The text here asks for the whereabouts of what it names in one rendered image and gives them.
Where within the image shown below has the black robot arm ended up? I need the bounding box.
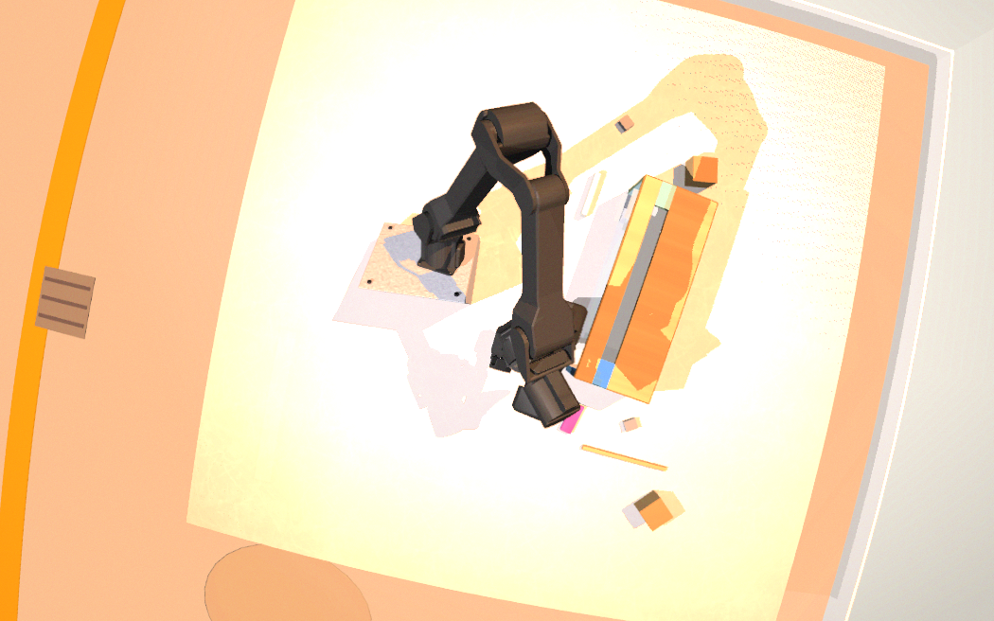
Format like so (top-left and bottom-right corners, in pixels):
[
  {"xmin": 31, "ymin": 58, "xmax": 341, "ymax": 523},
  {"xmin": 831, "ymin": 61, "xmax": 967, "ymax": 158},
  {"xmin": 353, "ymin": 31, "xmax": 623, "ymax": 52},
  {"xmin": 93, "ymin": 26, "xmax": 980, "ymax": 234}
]
[{"xmin": 412, "ymin": 102, "xmax": 581, "ymax": 429}]

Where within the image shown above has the pale orange thin bar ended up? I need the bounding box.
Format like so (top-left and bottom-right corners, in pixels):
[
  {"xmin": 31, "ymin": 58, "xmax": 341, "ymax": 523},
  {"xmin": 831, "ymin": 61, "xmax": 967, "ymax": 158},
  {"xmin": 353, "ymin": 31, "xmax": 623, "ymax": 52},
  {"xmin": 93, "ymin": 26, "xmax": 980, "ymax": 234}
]
[{"xmin": 581, "ymin": 445, "xmax": 666, "ymax": 471}]

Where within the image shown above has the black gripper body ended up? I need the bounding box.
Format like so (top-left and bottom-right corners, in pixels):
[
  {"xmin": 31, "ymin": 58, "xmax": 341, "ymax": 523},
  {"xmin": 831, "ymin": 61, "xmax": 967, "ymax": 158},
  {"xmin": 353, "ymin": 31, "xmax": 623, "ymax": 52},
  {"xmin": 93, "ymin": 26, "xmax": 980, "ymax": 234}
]
[{"xmin": 512, "ymin": 300, "xmax": 587, "ymax": 420}]

